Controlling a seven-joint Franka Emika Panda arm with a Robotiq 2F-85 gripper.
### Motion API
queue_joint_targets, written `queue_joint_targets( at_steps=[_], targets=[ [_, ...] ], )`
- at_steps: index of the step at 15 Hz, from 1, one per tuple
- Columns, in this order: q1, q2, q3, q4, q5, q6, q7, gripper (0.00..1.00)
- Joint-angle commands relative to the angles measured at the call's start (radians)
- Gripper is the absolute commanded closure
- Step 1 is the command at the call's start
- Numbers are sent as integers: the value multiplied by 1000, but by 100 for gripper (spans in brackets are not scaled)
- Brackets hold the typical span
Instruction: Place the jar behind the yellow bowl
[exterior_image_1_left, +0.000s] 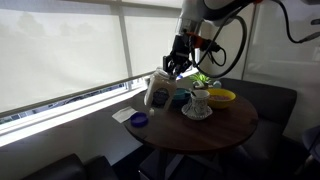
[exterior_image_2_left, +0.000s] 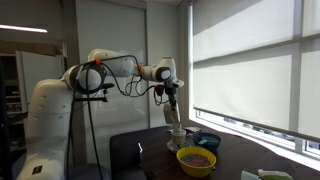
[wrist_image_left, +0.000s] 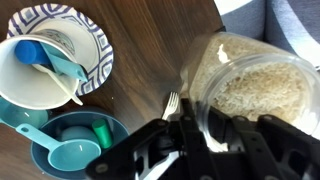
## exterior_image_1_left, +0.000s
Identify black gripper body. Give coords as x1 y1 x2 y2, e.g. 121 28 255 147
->
167 33 194 67

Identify white jar with dark label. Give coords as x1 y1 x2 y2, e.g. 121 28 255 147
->
143 66 179 111

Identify blue bowl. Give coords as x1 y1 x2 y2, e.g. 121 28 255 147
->
171 87 195 109

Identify yellow bowl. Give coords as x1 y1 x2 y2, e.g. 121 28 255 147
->
205 87 237 110

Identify blue jar lid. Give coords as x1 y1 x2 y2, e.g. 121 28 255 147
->
129 111 150 128

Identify small green potted plant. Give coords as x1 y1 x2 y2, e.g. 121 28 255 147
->
188 72 214 91

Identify narrow white roller blind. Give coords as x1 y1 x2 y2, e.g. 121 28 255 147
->
123 14 183 78

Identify patterned ceramic cup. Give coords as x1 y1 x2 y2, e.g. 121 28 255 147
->
189 89 212 116

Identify patterned ceramic saucer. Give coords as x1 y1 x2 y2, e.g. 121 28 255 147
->
181 99 214 121

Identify frosted glass panel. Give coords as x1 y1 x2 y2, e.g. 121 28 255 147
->
245 0 320 93

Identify dark sofa bench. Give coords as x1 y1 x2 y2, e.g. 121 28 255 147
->
213 77 299 164

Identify wide white roller blind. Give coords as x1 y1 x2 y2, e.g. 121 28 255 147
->
0 7 130 115

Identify dark leather armchair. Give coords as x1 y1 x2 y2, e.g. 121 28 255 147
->
21 152 120 180

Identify blue-grey chair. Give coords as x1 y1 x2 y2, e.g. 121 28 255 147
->
301 124 320 165

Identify orange cable connector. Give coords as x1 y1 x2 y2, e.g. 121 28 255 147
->
188 32 205 48

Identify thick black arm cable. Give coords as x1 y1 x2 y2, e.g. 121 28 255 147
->
189 13 250 80

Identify thin black camera cable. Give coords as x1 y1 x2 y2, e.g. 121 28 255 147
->
272 0 320 45

